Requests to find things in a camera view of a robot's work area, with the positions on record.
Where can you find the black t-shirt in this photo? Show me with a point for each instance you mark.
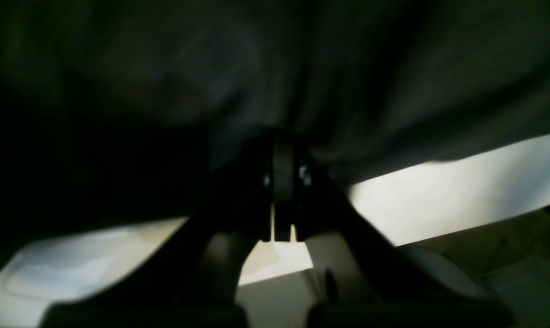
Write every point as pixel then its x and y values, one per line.
pixel 113 111

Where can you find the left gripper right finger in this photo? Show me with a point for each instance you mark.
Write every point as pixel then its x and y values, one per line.
pixel 368 282

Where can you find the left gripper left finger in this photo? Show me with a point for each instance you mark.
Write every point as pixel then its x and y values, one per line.
pixel 192 279

